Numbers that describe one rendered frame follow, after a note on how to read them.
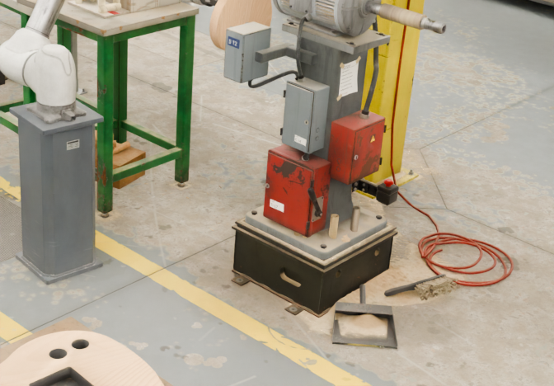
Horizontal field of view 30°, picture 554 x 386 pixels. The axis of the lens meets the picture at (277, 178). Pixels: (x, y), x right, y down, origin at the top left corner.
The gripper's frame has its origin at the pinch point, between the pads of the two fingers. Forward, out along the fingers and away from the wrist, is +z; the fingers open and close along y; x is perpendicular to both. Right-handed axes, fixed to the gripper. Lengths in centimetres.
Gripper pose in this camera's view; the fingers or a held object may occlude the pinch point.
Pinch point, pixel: (239, 7)
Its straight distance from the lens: 451.3
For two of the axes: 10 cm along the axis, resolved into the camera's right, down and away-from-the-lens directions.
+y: -6.4, 1.3, -7.6
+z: 7.5, 3.5, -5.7
